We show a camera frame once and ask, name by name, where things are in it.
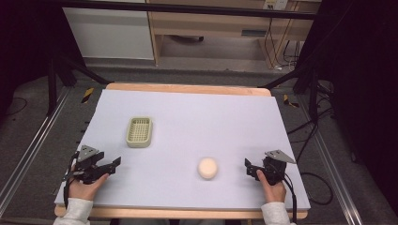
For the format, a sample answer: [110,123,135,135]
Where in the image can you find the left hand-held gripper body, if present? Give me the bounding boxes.
[67,144,111,186]

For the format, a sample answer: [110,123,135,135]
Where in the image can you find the thin black floor cable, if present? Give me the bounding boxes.
[5,96,29,117]

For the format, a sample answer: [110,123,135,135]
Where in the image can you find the person's right hand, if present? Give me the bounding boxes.
[255,169,287,203]

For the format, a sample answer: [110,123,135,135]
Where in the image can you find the black metal frame bar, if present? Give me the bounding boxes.
[58,0,317,21]

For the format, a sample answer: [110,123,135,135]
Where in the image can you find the right hand-held gripper cable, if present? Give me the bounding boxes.
[282,172,299,225]

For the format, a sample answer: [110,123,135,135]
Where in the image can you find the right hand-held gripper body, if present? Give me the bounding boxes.
[256,149,297,187]

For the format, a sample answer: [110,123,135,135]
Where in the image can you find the black metal stand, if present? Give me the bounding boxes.
[46,54,111,117]
[257,64,321,121]

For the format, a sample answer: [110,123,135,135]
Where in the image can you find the metal floor rail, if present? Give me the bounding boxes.
[0,86,72,218]
[296,93,365,225]

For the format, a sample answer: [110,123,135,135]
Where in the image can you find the white power strip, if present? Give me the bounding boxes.
[262,0,287,10]

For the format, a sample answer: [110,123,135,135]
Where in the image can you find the white foam table mat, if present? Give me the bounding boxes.
[54,89,312,211]

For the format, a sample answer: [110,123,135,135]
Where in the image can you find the cables under wooden desk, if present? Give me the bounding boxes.
[263,17,302,71]

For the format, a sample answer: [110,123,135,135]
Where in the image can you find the left hand-held gripper cable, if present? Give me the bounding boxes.
[63,151,80,210]

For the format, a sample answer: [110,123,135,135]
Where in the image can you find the light wooden desk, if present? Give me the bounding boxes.
[145,0,322,69]

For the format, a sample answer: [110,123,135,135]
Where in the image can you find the yellow black floor tape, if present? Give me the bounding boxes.
[283,94,300,109]
[81,86,95,104]

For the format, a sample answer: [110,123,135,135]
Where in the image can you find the person's left hand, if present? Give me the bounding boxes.
[68,172,110,202]

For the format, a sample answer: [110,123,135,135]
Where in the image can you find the hand-held gripper cable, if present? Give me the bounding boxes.
[282,172,299,225]
[63,151,80,210]

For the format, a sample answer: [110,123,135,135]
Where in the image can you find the white cabinet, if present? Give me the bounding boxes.
[62,7,155,61]

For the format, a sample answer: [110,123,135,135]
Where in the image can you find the round peach soap bar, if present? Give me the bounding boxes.
[196,157,219,181]

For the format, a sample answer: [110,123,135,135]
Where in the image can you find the wooden table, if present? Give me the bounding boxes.
[54,82,310,220]

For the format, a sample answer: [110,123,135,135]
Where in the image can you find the dark curtain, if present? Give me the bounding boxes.
[295,0,398,217]
[0,0,87,121]

